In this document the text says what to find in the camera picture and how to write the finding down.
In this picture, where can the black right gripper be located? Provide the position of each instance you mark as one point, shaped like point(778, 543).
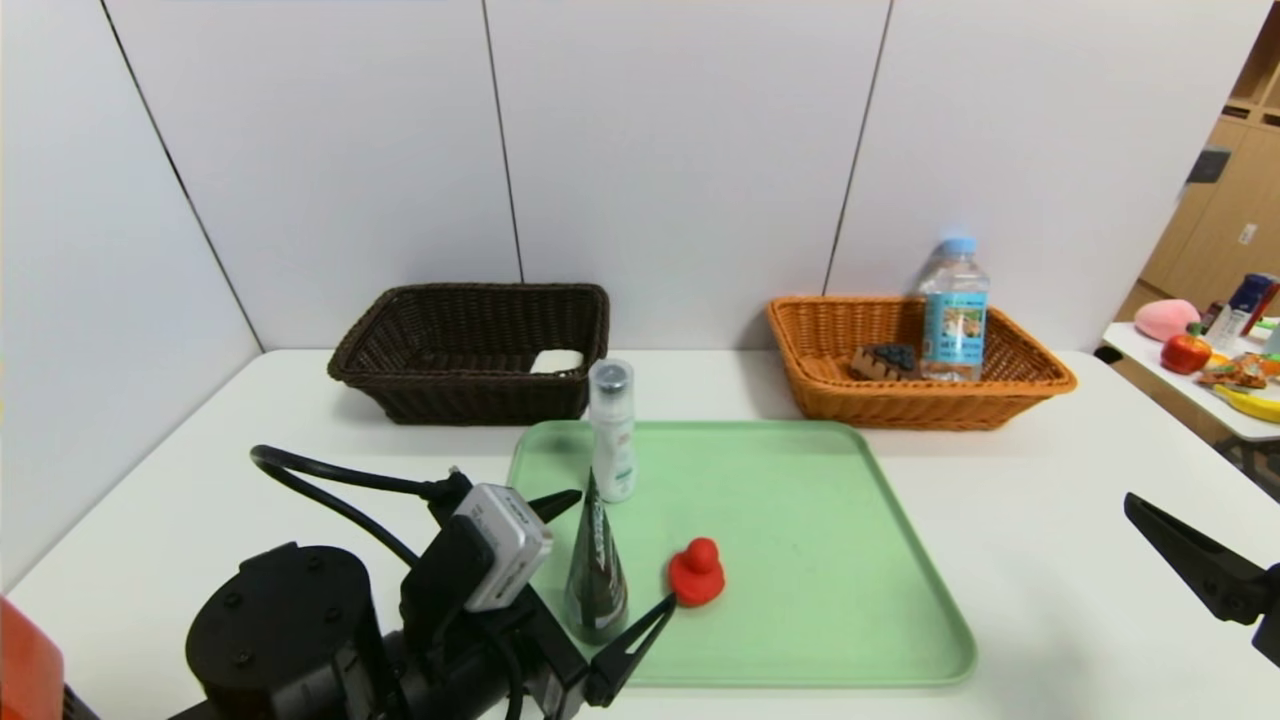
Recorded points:
point(1270, 642)

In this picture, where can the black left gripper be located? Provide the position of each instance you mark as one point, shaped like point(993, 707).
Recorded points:
point(548, 625)

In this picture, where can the dark green cone tube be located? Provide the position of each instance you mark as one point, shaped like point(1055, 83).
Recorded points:
point(597, 580)

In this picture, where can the white lotion bottle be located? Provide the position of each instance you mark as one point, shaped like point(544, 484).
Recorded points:
point(612, 440)

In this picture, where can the white soap bar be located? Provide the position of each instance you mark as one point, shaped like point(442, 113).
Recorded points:
point(557, 362)

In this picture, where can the clear water bottle blue label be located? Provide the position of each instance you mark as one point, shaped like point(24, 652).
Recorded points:
point(955, 310)

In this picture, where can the chocolate blueberry cake slice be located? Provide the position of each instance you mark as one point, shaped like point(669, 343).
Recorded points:
point(885, 363)

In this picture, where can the black and orange left arm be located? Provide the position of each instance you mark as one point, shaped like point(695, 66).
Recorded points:
point(280, 640)

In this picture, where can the dark brown wicker basket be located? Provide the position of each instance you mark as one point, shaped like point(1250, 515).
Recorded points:
point(440, 390)

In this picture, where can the orange wicker basket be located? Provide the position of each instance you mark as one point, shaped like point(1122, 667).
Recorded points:
point(900, 400)

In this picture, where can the red rubber duck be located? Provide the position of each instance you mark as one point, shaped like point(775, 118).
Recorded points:
point(697, 580)

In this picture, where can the yellow banana toy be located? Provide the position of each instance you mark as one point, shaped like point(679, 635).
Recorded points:
point(1255, 405)

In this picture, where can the white side table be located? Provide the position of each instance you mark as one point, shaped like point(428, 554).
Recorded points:
point(1165, 385)

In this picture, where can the light green plastic tray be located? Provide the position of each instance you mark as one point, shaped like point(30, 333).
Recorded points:
point(800, 560)

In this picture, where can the red apple toy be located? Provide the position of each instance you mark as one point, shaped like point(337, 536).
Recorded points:
point(1185, 353)

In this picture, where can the small white bottle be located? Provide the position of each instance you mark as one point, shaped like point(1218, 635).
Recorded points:
point(1220, 328)

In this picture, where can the pink peach toy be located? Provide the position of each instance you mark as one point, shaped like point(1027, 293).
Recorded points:
point(1165, 320)

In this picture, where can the light wooden cabinet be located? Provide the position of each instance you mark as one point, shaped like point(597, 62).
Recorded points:
point(1225, 230)

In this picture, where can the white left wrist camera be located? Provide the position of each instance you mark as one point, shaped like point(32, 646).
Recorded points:
point(505, 545)

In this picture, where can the grey wall box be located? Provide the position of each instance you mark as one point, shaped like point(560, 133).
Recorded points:
point(1210, 166)

